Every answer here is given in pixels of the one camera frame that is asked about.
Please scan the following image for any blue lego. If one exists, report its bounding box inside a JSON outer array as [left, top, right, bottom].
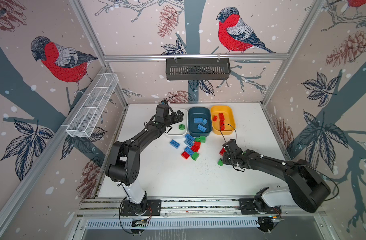
[[170, 140, 180, 149], [194, 118, 204, 124], [185, 147, 195, 156], [197, 124, 207, 133]]

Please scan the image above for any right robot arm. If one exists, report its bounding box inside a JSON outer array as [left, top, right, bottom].
[[223, 139, 331, 213]]

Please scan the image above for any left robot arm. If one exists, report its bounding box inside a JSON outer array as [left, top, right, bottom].
[[105, 100, 184, 215]]

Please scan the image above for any red lego long right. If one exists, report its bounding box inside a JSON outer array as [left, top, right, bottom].
[[220, 148, 226, 156]]

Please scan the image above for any white plastic bin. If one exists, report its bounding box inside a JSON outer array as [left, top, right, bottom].
[[164, 108, 189, 139]]

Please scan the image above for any teal plastic bin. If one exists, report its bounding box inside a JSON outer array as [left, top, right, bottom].
[[188, 107, 212, 137]]

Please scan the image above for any yellow plastic bin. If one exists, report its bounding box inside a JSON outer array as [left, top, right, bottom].
[[211, 105, 236, 135]]

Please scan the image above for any black hanging wire basket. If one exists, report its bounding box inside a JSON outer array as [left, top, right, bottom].
[[165, 58, 231, 81]]

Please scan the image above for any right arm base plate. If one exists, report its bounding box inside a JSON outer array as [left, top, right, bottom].
[[238, 198, 282, 216]]

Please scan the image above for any white wire mesh basket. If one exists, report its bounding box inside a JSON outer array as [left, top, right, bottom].
[[66, 73, 118, 138]]

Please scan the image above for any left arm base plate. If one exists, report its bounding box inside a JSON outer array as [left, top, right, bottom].
[[119, 196, 161, 217]]

